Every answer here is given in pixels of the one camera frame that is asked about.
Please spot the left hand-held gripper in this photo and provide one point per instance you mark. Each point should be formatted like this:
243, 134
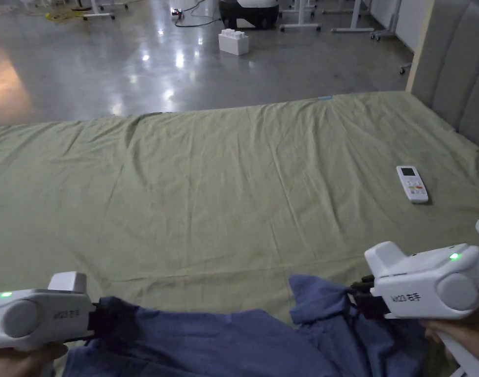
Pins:
35, 310

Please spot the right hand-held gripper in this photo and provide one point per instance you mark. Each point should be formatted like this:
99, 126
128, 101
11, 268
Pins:
420, 286

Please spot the dark blue shirt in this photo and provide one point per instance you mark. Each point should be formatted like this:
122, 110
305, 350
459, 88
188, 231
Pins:
231, 345

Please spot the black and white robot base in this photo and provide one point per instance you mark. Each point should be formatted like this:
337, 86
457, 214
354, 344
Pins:
247, 13

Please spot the person's right hand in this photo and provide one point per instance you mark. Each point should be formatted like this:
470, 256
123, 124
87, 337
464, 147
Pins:
463, 326

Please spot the person's left hand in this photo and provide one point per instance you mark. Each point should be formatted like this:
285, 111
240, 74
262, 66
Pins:
15, 363

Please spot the white remote control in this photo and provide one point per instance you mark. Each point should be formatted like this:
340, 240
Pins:
412, 184

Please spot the bed with pale green sheet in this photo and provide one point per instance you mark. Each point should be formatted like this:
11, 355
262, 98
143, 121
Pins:
208, 188

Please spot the grey padded headboard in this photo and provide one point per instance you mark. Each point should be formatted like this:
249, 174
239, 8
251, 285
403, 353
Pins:
455, 63

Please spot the white plastic block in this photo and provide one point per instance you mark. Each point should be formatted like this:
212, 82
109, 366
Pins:
233, 41

